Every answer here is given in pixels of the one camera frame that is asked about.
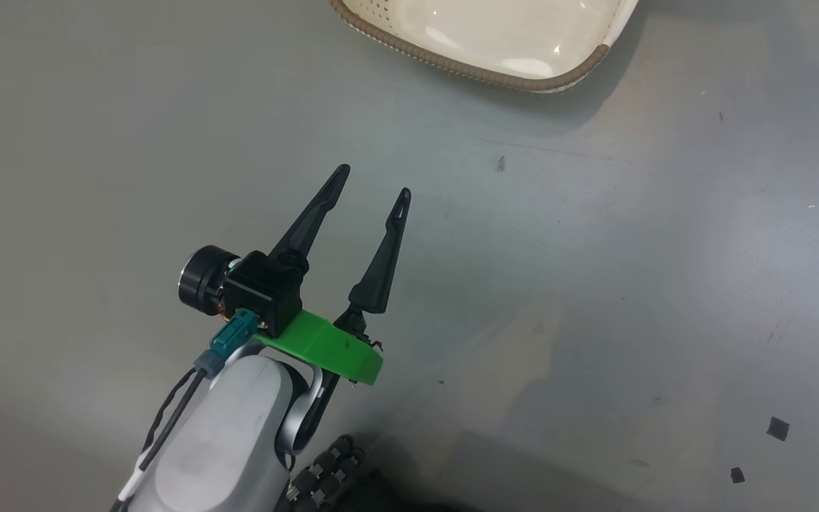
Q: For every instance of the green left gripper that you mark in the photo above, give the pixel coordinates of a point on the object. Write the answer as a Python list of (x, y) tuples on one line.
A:
[(324, 345)]

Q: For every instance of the black ribbed robot base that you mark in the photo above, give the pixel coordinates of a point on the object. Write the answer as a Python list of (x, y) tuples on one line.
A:
[(328, 469)]

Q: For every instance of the cream perforated laundry basket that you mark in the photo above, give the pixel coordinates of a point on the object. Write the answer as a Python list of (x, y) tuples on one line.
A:
[(495, 35)]

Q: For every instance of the black tape scrap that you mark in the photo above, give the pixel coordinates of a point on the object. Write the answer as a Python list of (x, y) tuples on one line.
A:
[(778, 428), (737, 475)]

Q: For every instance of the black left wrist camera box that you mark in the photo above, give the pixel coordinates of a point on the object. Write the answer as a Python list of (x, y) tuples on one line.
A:
[(264, 295)]

